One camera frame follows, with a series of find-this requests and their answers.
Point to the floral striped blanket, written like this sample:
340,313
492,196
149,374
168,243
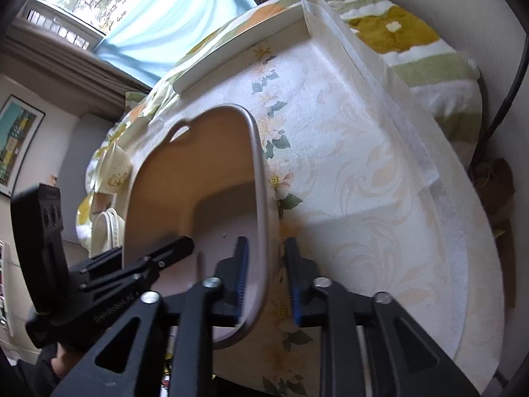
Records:
413,49

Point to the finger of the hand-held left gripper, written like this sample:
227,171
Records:
173,248
124,281

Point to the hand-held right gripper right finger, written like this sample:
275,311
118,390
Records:
294,281

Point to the light blue cloth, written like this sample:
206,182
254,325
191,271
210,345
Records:
165,20

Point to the black metal stand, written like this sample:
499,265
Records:
502,103

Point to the person's left hand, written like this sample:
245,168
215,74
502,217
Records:
66,362

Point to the wall poster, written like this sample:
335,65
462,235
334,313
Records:
16,144

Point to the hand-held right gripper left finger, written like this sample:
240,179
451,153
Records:
241,264

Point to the grey headboard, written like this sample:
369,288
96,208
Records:
78,153

